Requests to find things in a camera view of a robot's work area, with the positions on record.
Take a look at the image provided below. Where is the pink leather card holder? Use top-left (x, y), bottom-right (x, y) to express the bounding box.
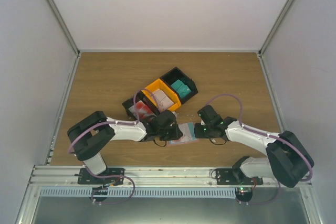
top-left (167, 122), bottom-right (198, 146)

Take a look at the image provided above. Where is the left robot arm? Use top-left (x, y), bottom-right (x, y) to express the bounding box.
top-left (67, 110), bottom-right (183, 184)

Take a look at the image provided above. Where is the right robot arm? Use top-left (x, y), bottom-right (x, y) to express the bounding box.
top-left (194, 105), bottom-right (314, 188)

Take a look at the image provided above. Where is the white patterned card stack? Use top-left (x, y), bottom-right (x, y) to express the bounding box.
top-left (153, 89), bottom-right (174, 111)

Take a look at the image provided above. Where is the red circle card stack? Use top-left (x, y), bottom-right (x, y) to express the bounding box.
top-left (129, 101), bottom-right (155, 120)

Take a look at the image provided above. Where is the black bin with red cards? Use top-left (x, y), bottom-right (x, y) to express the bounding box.
top-left (122, 92), bottom-right (160, 120)

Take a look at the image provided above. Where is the teal card stack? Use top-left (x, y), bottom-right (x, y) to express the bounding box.
top-left (171, 80), bottom-right (191, 99)

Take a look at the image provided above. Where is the black bin with teal cards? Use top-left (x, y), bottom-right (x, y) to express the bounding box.
top-left (160, 67), bottom-right (198, 104)

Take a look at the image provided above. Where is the yellow plastic bin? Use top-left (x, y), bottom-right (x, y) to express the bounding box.
top-left (142, 79), bottom-right (182, 112)

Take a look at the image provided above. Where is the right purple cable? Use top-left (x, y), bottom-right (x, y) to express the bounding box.
top-left (204, 94), bottom-right (314, 182)

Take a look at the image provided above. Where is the purple cable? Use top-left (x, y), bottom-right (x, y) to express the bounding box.
top-left (204, 94), bottom-right (314, 182)
top-left (67, 88), bottom-right (160, 177)

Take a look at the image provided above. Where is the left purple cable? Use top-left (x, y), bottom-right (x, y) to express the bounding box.
top-left (67, 88), bottom-right (160, 177)

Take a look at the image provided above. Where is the slotted cable duct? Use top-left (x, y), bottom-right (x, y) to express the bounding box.
top-left (40, 187), bottom-right (236, 199)

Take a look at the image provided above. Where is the aluminium mounting rail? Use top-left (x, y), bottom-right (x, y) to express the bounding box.
top-left (28, 166), bottom-right (312, 187)

